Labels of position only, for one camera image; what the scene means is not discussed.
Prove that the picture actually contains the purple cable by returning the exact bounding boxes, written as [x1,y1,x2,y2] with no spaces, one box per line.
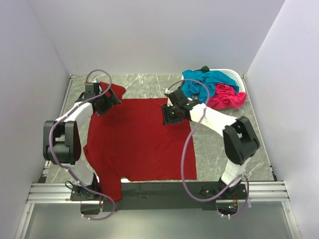
[164,79,250,219]
[49,69,117,222]

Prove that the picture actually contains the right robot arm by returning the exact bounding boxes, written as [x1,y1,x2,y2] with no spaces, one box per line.
[161,89,260,199]

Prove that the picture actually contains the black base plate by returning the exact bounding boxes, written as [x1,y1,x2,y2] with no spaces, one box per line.
[70,182,247,215]

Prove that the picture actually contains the red t-shirt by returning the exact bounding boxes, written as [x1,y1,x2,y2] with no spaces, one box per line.
[83,84,197,201]

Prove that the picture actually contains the white laundry basket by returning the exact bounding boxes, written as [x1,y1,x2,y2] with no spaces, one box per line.
[180,68,244,100]

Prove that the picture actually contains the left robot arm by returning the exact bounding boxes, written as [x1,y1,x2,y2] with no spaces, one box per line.
[43,82,121,200]

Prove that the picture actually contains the dark green garment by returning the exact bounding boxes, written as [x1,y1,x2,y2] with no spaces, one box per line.
[200,66,210,73]

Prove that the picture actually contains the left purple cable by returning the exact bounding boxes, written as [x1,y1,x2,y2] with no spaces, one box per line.
[49,69,117,222]

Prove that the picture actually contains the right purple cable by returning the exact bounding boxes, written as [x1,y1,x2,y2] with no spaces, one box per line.
[164,79,250,219]

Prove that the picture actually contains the pink t-shirt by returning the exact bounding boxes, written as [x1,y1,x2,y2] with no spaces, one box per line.
[207,84,247,110]

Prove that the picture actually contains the blue t-shirt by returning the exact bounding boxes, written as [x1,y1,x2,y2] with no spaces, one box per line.
[180,69,240,103]

